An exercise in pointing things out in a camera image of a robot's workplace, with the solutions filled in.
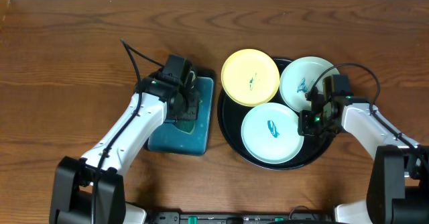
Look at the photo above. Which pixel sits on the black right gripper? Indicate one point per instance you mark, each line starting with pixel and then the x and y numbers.
pixel 305 128

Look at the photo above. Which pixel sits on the black round tray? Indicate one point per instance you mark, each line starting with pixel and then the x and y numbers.
pixel 231 115

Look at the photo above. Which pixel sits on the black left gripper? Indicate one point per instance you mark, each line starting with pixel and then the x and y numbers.
pixel 193 104

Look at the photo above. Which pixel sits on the light blue plate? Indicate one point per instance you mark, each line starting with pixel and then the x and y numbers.
pixel 269 133

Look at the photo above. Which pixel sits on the teal rectangular water tray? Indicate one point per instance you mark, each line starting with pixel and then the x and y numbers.
pixel 168 139

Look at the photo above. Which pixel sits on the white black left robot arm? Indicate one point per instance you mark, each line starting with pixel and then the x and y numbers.
pixel 158 118

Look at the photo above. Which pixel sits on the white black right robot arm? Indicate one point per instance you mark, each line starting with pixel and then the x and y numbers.
pixel 398 186

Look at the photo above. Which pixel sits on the yellow plate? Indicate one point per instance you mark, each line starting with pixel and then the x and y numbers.
pixel 250 77

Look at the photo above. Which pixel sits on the green and yellow sponge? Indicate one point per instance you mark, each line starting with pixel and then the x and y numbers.
pixel 187 126

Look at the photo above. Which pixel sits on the pale green plate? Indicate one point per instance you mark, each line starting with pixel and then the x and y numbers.
pixel 298 78

